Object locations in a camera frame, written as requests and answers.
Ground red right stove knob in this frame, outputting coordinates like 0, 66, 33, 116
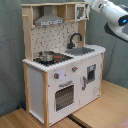
72, 66, 78, 72

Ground red stove knob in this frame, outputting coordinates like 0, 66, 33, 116
54, 73, 60, 79
72, 66, 78, 72

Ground small metal pot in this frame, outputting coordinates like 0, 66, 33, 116
39, 51, 54, 62

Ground grey range hood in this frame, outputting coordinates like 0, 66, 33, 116
35, 6, 64, 27

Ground white toy microwave door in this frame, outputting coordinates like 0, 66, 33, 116
75, 4, 87, 21

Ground black toy stovetop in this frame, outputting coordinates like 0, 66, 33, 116
34, 53, 71, 67

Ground white oven door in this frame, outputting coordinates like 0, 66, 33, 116
49, 80, 78, 118

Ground wooden toy kitchen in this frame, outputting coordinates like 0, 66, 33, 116
22, 2, 105, 128

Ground white cabinet door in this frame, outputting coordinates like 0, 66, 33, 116
80, 56, 102, 106

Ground black toy faucet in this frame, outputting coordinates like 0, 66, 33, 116
67, 33, 82, 49

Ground red left stove knob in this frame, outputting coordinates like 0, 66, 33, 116
54, 73, 60, 79

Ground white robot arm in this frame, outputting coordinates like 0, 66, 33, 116
84, 0, 128, 43

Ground grey toy sink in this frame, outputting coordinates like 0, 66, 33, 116
66, 47, 94, 56

